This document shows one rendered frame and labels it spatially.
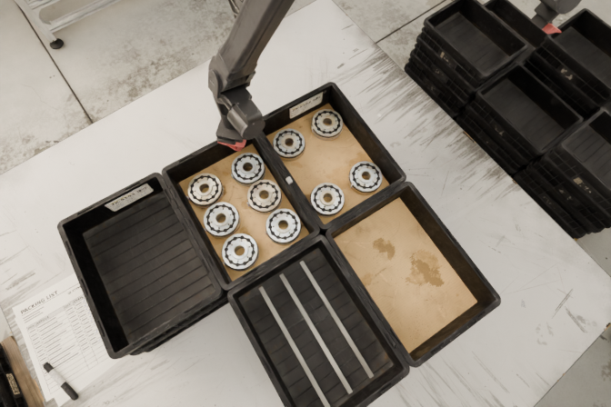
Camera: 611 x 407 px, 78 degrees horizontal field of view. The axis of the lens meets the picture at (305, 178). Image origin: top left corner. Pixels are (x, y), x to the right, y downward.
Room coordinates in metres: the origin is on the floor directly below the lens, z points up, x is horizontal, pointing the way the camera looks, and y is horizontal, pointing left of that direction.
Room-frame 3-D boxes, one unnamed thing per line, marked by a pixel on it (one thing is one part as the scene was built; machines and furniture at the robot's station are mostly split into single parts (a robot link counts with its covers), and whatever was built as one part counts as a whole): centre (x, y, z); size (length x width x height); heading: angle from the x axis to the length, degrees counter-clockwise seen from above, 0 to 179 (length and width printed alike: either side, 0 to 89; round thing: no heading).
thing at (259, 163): (0.44, 0.18, 0.86); 0.10 x 0.10 x 0.01
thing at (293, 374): (-0.01, -0.06, 0.87); 0.40 x 0.30 x 0.11; 36
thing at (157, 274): (0.13, 0.42, 0.87); 0.40 x 0.30 x 0.11; 36
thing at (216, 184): (0.36, 0.30, 0.86); 0.10 x 0.10 x 0.01
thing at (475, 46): (1.31, -0.73, 0.37); 0.40 x 0.30 x 0.45; 41
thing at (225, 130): (0.44, 0.18, 1.17); 0.10 x 0.07 x 0.07; 172
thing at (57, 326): (-0.08, 0.67, 0.70); 0.33 x 0.23 x 0.01; 41
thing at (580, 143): (0.71, -1.26, 0.37); 0.40 x 0.30 x 0.45; 41
